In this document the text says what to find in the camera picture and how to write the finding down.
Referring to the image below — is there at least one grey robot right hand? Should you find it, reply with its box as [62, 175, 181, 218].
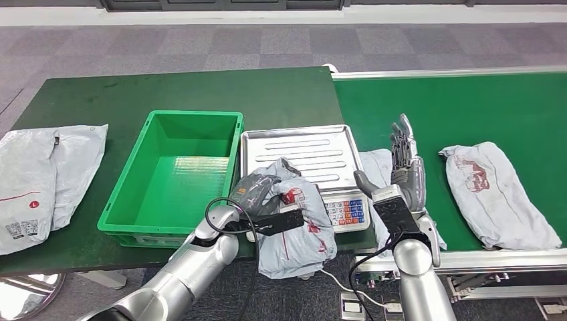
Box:
[352, 113, 427, 213]

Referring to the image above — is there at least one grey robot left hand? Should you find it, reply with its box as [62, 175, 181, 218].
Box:
[229, 173, 284, 218]

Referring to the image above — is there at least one grey parcel with red print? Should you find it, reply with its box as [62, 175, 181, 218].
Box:
[438, 141, 562, 251]
[358, 148, 448, 258]
[252, 156, 338, 280]

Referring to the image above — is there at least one green conveyor belt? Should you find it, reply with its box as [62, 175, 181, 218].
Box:
[322, 63, 567, 311]

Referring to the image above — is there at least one metal floor socket box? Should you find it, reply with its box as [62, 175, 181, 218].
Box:
[535, 296, 567, 321]
[340, 292, 367, 321]
[382, 294, 404, 321]

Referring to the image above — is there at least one plain grey parcel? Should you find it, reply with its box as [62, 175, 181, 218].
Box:
[49, 124, 110, 232]

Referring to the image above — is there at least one grey parcel with QR code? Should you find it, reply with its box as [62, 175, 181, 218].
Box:
[0, 128, 60, 257]

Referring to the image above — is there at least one white scale with steel tray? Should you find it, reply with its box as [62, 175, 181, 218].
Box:
[239, 124, 371, 234]

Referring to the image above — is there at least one green plastic crate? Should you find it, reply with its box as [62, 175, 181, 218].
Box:
[97, 110, 245, 249]

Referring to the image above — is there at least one white table foot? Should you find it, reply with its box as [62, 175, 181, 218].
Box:
[78, 270, 128, 290]

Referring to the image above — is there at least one round chrome base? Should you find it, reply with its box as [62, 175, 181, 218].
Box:
[0, 274, 66, 321]

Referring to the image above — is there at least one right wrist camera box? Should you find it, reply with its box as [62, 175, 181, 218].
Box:
[372, 185, 422, 235]

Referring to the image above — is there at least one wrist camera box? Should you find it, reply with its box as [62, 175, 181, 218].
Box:
[247, 208, 306, 237]
[372, 185, 422, 235]

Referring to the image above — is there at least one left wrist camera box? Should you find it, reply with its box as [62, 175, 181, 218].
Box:
[247, 208, 306, 237]

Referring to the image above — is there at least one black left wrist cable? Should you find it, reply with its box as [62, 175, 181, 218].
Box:
[204, 197, 261, 321]

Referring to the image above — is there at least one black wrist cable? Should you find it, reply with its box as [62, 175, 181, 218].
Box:
[348, 232, 402, 321]
[204, 197, 261, 321]

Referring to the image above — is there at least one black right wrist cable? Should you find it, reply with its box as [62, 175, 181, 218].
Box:
[348, 232, 402, 321]

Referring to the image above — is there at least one white power cable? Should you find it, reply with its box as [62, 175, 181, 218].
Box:
[320, 267, 390, 309]

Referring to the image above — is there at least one dark wall base panel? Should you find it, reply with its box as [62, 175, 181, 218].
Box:
[100, 0, 346, 12]

